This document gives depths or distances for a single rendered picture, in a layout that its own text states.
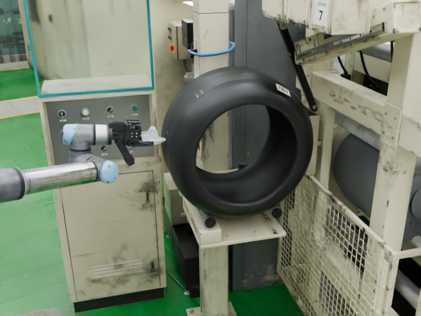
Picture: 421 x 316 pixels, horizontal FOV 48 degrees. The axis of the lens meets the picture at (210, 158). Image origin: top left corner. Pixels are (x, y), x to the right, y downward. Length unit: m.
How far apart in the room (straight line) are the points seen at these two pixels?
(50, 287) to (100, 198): 0.86
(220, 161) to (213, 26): 0.61
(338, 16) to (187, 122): 0.61
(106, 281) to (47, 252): 0.83
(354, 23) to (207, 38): 0.70
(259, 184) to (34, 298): 1.64
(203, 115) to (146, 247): 1.23
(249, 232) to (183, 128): 0.57
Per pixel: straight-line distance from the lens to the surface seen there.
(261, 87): 1.69
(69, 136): 1.70
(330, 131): 2.26
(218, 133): 2.11
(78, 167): 1.57
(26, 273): 3.34
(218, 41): 2.01
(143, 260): 2.73
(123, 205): 2.54
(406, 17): 1.50
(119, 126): 1.71
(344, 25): 1.51
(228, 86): 1.66
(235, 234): 1.96
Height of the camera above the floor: 1.84
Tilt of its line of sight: 23 degrees down
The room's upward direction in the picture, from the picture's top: 1 degrees counter-clockwise
